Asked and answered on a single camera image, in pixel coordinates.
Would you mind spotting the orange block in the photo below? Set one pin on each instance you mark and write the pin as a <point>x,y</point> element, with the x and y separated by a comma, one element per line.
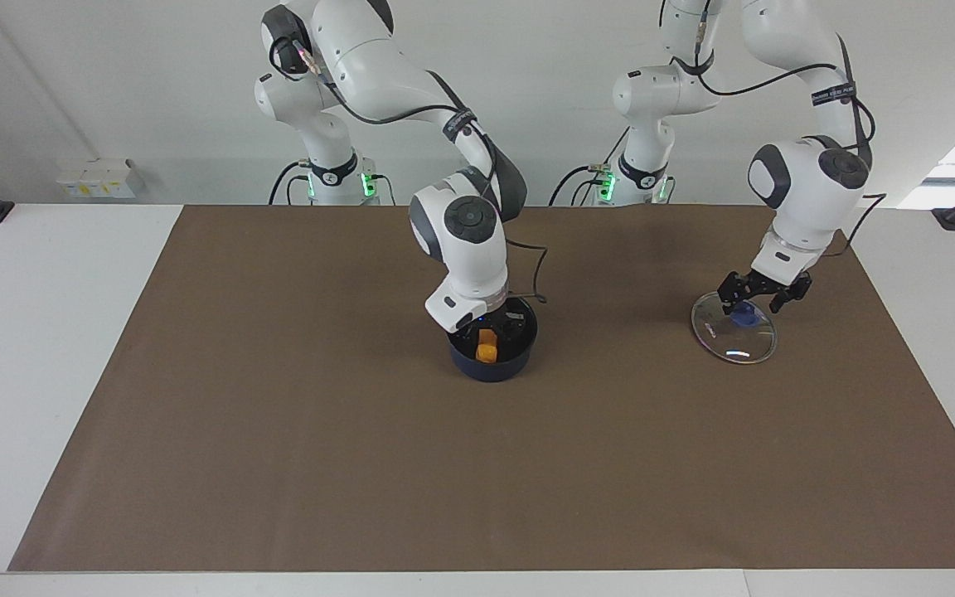
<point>487,348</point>

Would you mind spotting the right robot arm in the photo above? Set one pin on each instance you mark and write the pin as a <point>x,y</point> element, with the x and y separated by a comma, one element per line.
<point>469,249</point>

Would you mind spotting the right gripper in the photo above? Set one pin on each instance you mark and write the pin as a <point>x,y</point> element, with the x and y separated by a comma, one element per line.
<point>507,315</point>

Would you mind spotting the dark blue pot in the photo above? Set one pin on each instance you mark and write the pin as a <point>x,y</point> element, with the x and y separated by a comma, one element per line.
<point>490,371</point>

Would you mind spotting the glass lid with blue knob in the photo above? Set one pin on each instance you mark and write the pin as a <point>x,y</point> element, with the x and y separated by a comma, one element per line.
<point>734,344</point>

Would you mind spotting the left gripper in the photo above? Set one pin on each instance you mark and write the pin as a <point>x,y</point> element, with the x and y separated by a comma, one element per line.
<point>779,286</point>

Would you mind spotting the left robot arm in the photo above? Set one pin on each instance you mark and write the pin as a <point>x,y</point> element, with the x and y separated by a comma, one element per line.
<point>809,195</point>

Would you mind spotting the white wall socket box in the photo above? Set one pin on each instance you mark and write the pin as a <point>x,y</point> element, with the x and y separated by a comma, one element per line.
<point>100,178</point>

